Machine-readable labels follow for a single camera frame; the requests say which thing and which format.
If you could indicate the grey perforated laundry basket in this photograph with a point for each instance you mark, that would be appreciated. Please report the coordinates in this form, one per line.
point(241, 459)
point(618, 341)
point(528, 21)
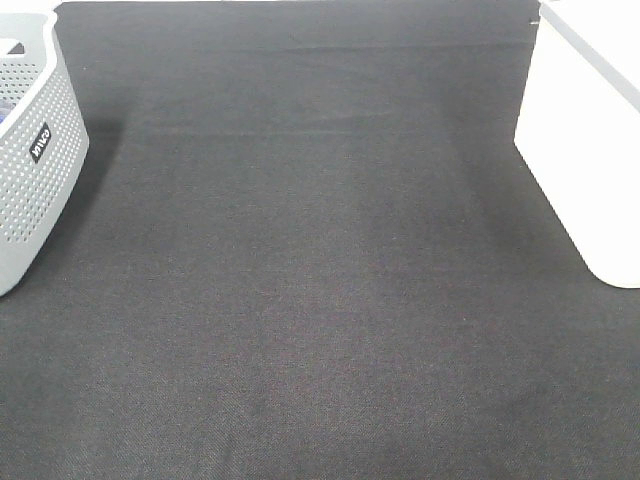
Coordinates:
point(44, 140)

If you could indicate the black fabric table mat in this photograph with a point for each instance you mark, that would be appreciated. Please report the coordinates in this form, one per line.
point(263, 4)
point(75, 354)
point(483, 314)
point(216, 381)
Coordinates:
point(304, 246)

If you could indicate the white plastic storage bin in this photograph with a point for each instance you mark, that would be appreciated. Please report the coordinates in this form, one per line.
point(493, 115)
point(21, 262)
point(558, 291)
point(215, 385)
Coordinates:
point(578, 129)

